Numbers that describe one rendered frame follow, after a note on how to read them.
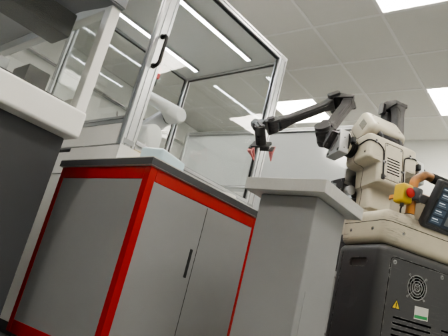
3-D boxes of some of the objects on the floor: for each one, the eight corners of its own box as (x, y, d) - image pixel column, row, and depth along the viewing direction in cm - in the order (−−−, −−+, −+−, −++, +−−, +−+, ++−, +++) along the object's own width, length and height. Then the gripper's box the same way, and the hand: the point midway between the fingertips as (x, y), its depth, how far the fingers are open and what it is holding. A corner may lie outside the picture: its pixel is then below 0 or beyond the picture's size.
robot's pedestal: (326, 469, 135) (368, 210, 157) (271, 480, 114) (329, 177, 135) (240, 431, 154) (288, 204, 175) (179, 435, 132) (242, 175, 153)
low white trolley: (219, 410, 178) (263, 213, 199) (78, 405, 136) (154, 155, 157) (124, 368, 217) (170, 207, 238) (-8, 354, 175) (61, 159, 196)
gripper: (245, 136, 256) (248, 162, 262) (271, 137, 250) (273, 164, 257) (249, 131, 261) (252, 157, 268) (275, 132, 256) (277, 159, 263)
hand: (262, 159), depth 262 cm, fingers open, 9 cm apart
